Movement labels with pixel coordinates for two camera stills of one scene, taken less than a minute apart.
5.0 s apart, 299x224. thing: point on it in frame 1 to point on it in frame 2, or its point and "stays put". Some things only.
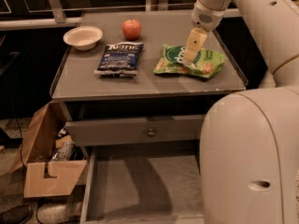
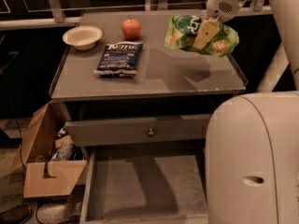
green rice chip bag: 206,64 to 183,30
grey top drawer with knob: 134,130 stays put
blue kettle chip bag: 121,59 stays put
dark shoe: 17,215 stays put
